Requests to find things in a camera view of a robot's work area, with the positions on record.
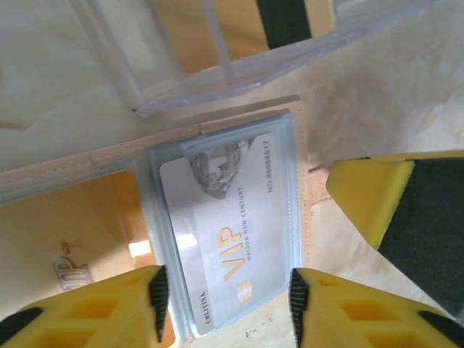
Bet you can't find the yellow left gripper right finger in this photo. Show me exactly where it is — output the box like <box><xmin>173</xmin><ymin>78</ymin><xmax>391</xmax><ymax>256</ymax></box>
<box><xmin>287</xmin><ymin>267</ymin><xmax>464</xmax><ymax>348</ymax></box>

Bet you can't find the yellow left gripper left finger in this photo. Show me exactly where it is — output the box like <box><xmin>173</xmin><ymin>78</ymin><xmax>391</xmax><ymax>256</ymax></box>
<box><xmin>0</xmin><ymin>264</ymin><xmax>170</xmax><ymax>348</ymax></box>

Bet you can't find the gold VIP card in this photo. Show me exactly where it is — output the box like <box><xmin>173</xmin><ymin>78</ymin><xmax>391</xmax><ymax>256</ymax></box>
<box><xmin>0</xmin><ymin>169</ymin><xmax>177</xmax><ymax>348</ymax></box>

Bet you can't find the white VIP card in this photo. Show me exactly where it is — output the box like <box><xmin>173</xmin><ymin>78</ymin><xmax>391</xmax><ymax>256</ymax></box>
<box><xmin>158</xmin><ymin>130</ymin><xmax>288</xmax><ymax>336</ymax></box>

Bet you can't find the clear acrylic card box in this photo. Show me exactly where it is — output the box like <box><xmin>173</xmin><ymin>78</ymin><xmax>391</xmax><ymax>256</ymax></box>
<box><xmin>81</xmin><ymin>0</ymin><xmax>439</xmax><ymax>117</ymax></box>

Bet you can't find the tan wooden lid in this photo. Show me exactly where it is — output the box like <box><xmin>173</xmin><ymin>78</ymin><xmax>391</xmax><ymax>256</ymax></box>
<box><xmin>154</xmin><ymin>0</ymin><xmax>335</xmax><ymax>78</ymax></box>

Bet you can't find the black card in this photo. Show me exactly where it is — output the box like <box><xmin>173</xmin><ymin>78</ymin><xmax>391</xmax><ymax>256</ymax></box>
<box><xmin>255</xmin><ymin>0</ymin><xmax>313</xmax><ymax>51</ymax></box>

